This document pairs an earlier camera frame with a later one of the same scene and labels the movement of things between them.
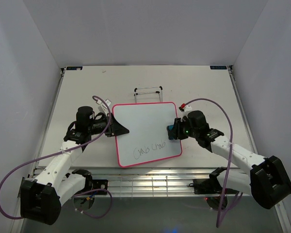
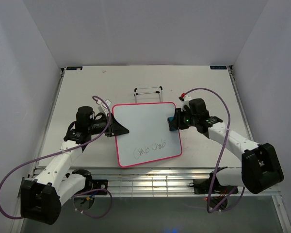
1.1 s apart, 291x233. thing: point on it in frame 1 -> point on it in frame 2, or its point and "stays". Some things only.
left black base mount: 100,184 stays
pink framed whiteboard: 147,141 stays
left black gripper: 115,128 stays
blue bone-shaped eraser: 171,133 -> 171,124
